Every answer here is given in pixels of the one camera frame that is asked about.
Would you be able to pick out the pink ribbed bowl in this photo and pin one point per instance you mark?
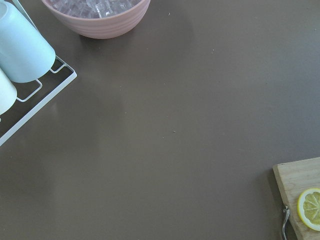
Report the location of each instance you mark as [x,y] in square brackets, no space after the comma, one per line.
[103,28]

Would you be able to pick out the wooden cutting board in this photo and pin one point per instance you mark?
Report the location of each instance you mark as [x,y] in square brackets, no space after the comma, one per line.
[292,179]

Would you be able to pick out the light blue cup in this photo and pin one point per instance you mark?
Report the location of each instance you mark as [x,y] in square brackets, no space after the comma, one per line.
[25,55]

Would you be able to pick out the pale green cup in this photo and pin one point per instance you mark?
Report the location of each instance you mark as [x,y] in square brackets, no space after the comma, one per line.
[8,93]

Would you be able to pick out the upper lemon slice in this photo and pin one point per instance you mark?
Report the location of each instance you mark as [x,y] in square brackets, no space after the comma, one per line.
[308,208]

